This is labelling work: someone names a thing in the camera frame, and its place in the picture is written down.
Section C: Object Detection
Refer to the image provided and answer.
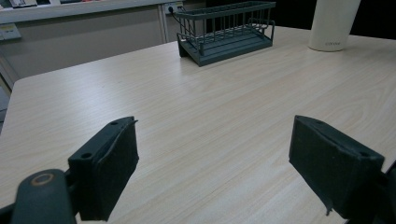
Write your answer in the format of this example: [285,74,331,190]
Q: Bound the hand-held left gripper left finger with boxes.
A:
[67,116,140,222]

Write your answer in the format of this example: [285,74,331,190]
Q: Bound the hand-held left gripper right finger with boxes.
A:
[288,115,386,220]

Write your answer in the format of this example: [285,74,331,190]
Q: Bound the white cylindrical cup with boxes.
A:
[307,0,362,52]

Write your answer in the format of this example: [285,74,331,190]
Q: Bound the grey shelf ledge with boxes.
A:
[0,0,185,25]

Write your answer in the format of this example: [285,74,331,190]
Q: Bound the black cable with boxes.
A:
[168,7,197,45]

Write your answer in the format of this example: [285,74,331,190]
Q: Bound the dark green wire rack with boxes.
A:
[176,0,277,67]

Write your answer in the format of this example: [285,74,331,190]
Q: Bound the grey wall label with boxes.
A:
[0,23,22,41]

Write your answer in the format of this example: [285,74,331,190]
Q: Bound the white wall socket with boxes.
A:
[163,2,185,15]

